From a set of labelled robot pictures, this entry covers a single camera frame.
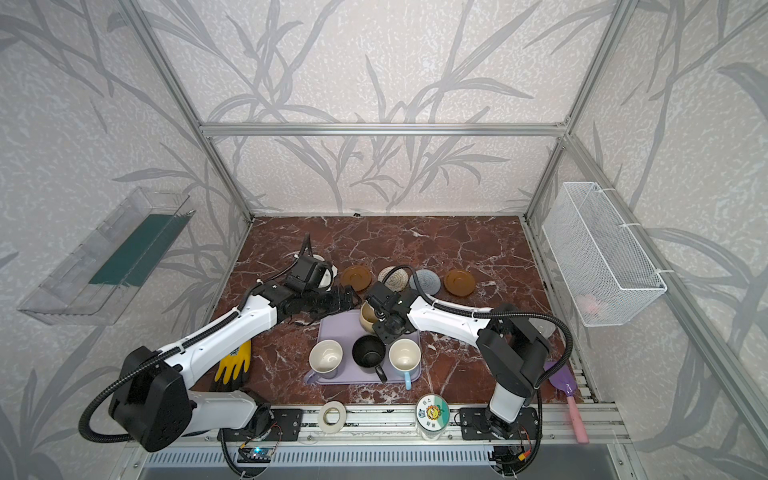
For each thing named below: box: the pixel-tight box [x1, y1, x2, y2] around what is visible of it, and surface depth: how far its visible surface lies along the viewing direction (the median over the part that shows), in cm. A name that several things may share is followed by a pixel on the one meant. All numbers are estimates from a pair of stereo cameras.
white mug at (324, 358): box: [305, 339, 344, 384], surface depth 81 cm
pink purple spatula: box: [543, 361, 589, 444], surface depth 74 cm
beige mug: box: [360, 300, 378, 332], surface depth 85 cm
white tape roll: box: [317, 401, 347, 434], surface depth 76 cm
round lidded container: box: [415, 394, 450, 441], surface depth 69 cm
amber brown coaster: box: [444, 269, 476, 297], surface depth 103 cm
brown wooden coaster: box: [340, 265, 372, 292], surface depth 104 cm
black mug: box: [352, 335, 388, 382], surface depth 79 cm
